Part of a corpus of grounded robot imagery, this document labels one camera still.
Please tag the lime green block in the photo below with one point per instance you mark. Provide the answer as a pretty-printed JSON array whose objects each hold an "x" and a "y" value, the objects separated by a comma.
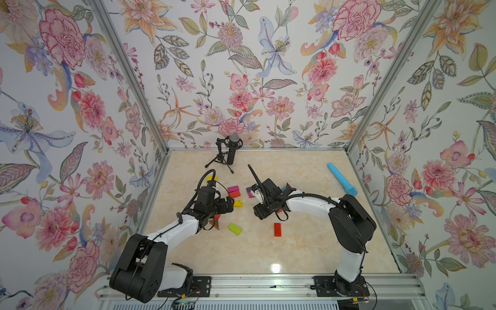
[{"x": 235, "y": 229}]

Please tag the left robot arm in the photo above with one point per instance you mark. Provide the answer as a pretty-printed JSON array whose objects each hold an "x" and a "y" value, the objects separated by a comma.
[{"x": 142, "y": 270}]

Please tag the brown triangle block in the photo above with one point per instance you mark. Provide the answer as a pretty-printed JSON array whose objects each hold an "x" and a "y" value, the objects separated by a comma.
[{"x": 215, "y": 223}]

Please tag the red block front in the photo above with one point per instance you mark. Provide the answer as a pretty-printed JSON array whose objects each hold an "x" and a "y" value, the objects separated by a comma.
[{"x": 277, "y": 230}]

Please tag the aluminium front rail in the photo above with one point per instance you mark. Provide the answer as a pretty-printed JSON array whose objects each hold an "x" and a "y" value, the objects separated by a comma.
[{"x": 380, "y": 286}]

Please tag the light blue cylinder toy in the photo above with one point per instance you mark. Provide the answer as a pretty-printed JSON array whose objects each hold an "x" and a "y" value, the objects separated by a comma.
[{"x": 350, "y": 189}]

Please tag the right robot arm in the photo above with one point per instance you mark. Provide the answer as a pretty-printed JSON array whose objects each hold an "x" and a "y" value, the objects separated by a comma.
[{"x": 352, "y": 224}]

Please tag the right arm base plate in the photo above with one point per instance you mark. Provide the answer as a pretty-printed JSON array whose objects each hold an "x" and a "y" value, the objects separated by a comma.
[{"x": 330, "y": 286}]

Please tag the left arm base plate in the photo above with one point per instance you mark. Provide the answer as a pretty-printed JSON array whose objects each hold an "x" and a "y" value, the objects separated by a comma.
[{"x": 197, "y": 286}]

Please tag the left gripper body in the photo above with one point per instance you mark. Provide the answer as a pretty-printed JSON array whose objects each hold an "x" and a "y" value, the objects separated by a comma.
[{"x": 218, "y": 206}]

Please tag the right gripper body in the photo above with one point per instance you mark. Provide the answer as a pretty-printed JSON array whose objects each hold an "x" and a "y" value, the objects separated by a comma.
[{"x": 265, "y": 208}]

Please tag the black microphone on tripod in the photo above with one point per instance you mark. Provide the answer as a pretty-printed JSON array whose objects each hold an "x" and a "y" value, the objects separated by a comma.
[{"x": 227, "y": 148}]

